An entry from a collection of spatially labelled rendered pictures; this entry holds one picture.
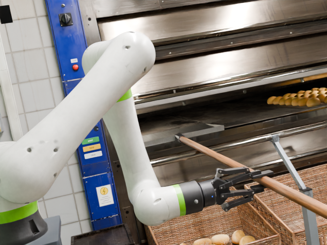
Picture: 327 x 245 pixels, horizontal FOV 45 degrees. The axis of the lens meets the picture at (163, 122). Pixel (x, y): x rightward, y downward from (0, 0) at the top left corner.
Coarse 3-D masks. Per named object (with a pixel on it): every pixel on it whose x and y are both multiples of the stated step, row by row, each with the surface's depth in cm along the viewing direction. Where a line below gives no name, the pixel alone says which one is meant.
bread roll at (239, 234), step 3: (237, 231) 211; (240, 231) 213; (234, 234) 209; (237, 234) 210; (240, 234) 211; (243, 234) 212; (234, 237) 208; (237, 237) 208; (240, 237) 209; (234, 240) 207; (237, 240) 207; (234, 243) 208; (237, 243) 208
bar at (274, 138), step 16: (304, 128) 192; (320, 128) 194; (224, 144) 185; (240, 144) 185; (160, 160) 177; (176, 160) 178; (288, 160) 181; (304, 192) 169; (304, 208) 171; (304, 224) 174
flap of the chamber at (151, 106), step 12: (312, 72) 216; (324, 72) 217; (252, 84) 208; (264, 84) 210; (276, 84) 220; (288, 84) 232; (180, 96) 200; (192, 96) 201; (204, 96) 204; (216, 96) 214; (228, 96) 226; (144, 108) 199; (156, 108) 209
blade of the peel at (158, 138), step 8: (184, 128) 249; (192, 128) 244; (200, 128) 239; (208, 128) 220; (216, 128) 221; (144, 136) 246; (152, 136) 241; (160, 136) 236; (168, 136) 231; (192, 136) 219; (144, 144) 213; (152, 144) 214
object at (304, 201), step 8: (192, 144) 186; (208, 152) 164; (216, 152) 160; (224, 160) 147; (232, 160) 143; (264, 176) 119; (264, 184) 117; (272, 184) 112; (280, 184) 110; (280, 192) 108; (288, 192) 104; (296, 192) 102; (296, 200) 100; (304, 200) 97; (312, 200) 95; (312, 208) 93; (320, 208) 91
